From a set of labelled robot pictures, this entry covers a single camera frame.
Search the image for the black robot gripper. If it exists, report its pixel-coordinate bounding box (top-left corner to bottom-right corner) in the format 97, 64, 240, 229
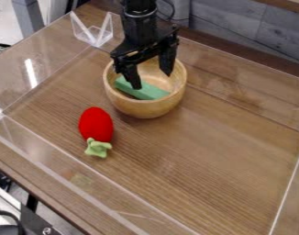
110, 13, 179, 90

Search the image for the light brown wooden bowl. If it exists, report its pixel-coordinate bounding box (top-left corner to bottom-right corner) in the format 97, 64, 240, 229
102, 58, 187, 118

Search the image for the green rectangular block stick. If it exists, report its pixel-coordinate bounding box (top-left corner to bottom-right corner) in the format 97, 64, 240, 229
113, 76, 169, 100

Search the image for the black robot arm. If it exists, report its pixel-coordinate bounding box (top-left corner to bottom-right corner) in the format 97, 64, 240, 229
110, 0, 179, 90

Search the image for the red plush strawberry toy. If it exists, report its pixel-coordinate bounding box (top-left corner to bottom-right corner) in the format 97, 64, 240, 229
78, 106, 113, 158

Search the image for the grey cabinet leg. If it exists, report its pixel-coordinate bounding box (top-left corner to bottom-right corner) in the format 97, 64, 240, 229
10, 0, 44, 38

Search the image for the clear acrylic enclosure wall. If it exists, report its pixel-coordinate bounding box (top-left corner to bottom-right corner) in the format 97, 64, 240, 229
0, 6, 299, 235

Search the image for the black table clamp mount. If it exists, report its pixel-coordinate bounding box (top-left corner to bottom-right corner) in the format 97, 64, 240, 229
20, 205, 62, 235

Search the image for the black cable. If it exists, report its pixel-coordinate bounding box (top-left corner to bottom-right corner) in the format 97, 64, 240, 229
0, 209, 24, 235

